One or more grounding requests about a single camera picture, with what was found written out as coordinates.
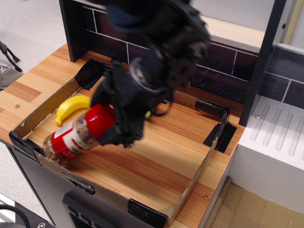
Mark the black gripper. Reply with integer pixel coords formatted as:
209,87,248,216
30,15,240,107
91,47,172,148

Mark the red-capped basil leaves bottle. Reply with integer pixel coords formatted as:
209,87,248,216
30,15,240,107
43,104,116,165

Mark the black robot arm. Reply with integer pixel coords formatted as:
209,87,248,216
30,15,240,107
92,0,210,146

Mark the green toy bell pepper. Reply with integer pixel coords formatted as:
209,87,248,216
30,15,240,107
144,111,152,119

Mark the yellow toy banana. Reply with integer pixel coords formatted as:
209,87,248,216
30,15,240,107
55,95,91,126

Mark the black oven control panel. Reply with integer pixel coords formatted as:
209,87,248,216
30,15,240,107
62,194,116,228

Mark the black tripod leg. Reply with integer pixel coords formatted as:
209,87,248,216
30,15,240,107
0,42,23,73

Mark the wooden shelf board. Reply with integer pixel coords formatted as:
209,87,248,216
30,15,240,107
200,16,265,53

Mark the white toy sink drainboard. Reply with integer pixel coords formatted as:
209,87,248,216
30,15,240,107
229,96,304,214

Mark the dark left shelf post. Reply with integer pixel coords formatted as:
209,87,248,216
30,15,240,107
59,0,91,62

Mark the dark shelf post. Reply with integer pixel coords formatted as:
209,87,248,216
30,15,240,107
239,0,286,127
59,0,91,62

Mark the dark right shelf post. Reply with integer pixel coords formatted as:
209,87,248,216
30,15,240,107
239,0,286,127

